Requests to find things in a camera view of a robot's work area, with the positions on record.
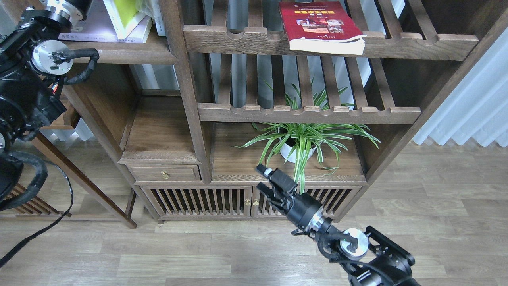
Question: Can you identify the green spider plant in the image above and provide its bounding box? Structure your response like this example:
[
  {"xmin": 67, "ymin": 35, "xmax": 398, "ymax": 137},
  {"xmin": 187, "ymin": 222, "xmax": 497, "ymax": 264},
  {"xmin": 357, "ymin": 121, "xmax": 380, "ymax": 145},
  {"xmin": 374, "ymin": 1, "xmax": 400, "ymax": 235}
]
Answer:
[{"xmin": 234, "ymin": 79, "xmax": 381, "ymax": 209}]

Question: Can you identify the white object on upper shelf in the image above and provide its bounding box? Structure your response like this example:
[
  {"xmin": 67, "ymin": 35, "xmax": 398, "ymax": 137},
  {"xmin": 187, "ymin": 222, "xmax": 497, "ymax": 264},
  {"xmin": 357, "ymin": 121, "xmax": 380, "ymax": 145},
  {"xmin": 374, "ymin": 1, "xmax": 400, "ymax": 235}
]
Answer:
[{"xmin": 135, "ymin": 0, "xmax": 166, "ymax": 37}]

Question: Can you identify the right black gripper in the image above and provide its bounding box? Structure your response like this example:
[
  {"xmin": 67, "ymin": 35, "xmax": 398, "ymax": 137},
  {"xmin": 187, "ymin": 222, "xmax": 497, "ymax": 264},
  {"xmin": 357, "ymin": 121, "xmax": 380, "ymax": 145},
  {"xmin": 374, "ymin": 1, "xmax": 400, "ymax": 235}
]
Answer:
[{"xmin": 256, "ymin": 164, "xmax": 332, "ymax": 235}]

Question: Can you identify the white lavender paperback book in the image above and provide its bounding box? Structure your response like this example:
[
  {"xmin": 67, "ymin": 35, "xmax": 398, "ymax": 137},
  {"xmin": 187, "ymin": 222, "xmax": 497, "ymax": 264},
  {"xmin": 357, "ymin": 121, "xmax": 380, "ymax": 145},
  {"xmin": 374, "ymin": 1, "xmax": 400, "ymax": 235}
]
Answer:
[{"xmin": 58, "ymin": 0, "xmax": 152, "ymax": 44}]

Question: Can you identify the small wooden drawer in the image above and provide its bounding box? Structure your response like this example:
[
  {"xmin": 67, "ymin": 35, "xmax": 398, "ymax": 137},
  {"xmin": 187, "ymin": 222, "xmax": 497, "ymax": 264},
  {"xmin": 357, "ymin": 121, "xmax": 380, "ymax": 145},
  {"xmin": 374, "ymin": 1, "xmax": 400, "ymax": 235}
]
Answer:
[{"xmin": 126, "ymin": 164, "xmax": 201, "ymax": 182}]

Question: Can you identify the wooden side table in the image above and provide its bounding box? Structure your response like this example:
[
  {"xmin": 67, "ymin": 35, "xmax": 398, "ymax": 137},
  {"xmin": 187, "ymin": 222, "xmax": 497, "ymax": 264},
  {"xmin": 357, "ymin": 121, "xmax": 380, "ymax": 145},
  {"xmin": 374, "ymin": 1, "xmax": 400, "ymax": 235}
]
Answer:
[{"xmin": 0, "ymin": 51, "xmax": 137, "ymax": 230}]

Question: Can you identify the red paperback book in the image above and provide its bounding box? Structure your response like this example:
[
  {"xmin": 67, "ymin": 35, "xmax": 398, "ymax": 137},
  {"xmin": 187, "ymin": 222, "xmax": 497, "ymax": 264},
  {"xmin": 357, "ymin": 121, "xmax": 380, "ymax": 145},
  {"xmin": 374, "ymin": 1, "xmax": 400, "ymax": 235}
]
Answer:
[{"xmin": 279, "ymin": 1, "xmax": 366, "ymax": 56}]

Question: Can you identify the dark wooden bookshelf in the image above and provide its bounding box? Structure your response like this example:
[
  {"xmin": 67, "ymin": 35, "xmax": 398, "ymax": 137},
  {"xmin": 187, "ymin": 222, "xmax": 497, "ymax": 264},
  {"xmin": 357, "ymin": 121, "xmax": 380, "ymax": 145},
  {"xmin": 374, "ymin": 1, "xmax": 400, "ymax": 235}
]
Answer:
[{"xmin": 63, "ymin": 0, "xmax": 507, "ymax": 221}]

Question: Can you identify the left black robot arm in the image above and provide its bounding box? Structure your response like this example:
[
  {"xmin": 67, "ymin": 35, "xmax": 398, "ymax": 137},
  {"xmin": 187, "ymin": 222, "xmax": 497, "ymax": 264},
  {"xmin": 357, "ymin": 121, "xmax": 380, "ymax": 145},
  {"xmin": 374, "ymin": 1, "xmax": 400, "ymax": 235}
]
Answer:
[{"xmin": 0, "ymin": 0, "xmax": 100, "ymax": 211}]

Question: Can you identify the yellow green paperback book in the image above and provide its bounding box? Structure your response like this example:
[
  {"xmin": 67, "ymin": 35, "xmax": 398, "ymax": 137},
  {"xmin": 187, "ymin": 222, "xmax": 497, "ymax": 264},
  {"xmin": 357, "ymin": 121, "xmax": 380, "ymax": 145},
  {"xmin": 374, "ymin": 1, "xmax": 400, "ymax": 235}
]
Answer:
[{"xmin": 103, "ymin": 0, "xmax": 146, "ymax": 40}]

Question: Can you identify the right slatted cabinet door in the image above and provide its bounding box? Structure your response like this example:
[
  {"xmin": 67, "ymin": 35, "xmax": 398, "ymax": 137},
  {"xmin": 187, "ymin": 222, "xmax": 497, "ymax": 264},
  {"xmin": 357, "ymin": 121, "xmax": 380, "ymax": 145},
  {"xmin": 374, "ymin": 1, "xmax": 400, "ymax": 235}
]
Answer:
[{"xmin": 250, "ymin": 186, "xmax": 361, "ymax": 220}]

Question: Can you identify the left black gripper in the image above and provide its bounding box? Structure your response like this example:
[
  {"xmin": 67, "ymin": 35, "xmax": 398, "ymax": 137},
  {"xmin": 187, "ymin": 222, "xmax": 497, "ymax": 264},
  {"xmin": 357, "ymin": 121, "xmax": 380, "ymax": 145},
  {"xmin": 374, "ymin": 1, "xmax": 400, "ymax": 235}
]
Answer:
[{"xmin": 42, "ymin": 0, "xmax": 94, "ymax": 22}]

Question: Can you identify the white plant pot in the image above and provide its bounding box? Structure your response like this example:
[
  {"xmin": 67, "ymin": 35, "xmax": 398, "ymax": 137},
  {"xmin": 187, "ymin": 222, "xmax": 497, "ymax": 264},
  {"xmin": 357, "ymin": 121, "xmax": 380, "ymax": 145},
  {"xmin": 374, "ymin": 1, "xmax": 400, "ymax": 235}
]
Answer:
[{"xmin": 279, "ymin": 134, "xmax": 317, "ymax": 164}]

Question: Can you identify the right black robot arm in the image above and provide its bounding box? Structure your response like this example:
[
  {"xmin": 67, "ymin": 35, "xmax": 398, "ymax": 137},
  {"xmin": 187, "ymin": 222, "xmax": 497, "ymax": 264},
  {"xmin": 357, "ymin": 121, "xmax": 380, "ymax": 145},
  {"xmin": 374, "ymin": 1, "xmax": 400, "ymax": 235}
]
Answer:
[{"xmin": 256, "ymin": 164, "xmax": 418, "ymax": 286}]

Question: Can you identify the white curtain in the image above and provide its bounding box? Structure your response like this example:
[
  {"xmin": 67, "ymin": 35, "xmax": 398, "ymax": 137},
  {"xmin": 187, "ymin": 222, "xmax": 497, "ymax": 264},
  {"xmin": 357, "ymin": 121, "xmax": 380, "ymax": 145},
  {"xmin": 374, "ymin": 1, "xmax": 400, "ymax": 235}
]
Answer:
[{"xmin": 412, "ymin": 31, "xmax": 508, "ymax": 148}]

